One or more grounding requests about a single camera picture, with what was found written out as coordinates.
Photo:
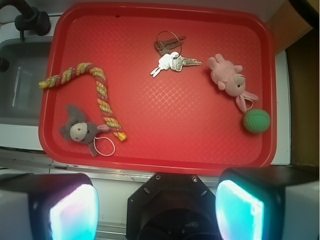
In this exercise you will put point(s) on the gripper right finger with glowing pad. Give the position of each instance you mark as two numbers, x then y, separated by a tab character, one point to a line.
277	202

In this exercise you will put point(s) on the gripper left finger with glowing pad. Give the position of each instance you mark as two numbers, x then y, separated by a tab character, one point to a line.
48	207

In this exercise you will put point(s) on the green knitted ball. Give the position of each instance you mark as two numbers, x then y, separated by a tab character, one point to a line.
256	121

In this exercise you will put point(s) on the grey sink basin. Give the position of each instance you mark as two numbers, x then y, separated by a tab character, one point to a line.
20	95

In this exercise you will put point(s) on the red plastic tray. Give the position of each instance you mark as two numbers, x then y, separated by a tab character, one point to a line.
177	122

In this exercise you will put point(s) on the keys with white rabbit charm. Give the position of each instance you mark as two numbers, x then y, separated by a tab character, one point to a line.
171	58

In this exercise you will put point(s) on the black sink faucet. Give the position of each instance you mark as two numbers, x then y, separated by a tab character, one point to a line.
30	18

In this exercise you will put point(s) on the grey plush mouse keychain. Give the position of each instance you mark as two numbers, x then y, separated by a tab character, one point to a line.
79	129

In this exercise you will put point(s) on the pink plush bunny keychain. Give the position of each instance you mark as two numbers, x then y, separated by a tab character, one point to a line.
229	78

